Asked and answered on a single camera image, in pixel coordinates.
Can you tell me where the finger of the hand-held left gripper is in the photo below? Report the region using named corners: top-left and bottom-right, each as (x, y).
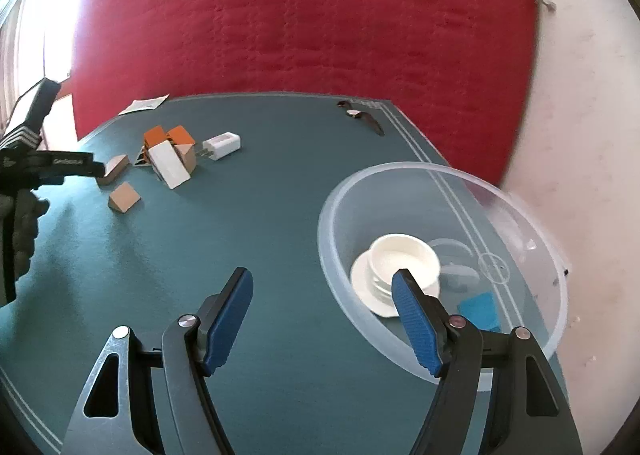
top-left (35, 150), bottom-right (107, 184)

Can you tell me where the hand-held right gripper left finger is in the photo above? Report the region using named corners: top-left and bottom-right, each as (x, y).
top-left (60, 266), bottom-right (254, 455)

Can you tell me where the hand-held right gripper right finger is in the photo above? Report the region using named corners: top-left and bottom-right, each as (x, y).
top-left (391, 268), bottom-right (583, 455)

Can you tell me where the brown wedge block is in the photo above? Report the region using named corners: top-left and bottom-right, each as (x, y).
top-left (96, 155), bottom-right (132, 186)
top-left (109, 181), bottom-right (141, 214)
top-left (172, 142), bottom-right (197, 173)

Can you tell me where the white rectangular block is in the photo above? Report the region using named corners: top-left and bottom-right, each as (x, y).
top-left (149, 141), bottom-right (192, 190)

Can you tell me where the clear plastic bowl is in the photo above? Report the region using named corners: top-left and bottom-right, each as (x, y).
top-left (317, 161), bottom-right (571, 393)

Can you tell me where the person's left hand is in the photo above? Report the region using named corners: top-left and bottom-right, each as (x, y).
top-left (14, 187), bottom-right (51, 281)

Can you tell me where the blue square card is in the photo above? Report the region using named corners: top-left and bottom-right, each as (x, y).
top-left (457, 292), bottom-right (502, 333)

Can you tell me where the bright window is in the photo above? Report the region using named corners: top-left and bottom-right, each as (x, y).
top-left (0, 0), bottom-right (96, 136)

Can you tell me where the white paper sheet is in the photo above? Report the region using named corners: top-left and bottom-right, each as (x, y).
top-left (117, 95), bottom-right (171, 116)

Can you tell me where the white charger plug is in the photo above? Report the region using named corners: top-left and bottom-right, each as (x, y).
top-left (200, 132), bottom-right (242, 162)

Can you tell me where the red quilted blanket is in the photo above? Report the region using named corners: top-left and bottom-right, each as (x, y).
top-left (70, 0), bottom-right (543, 186)

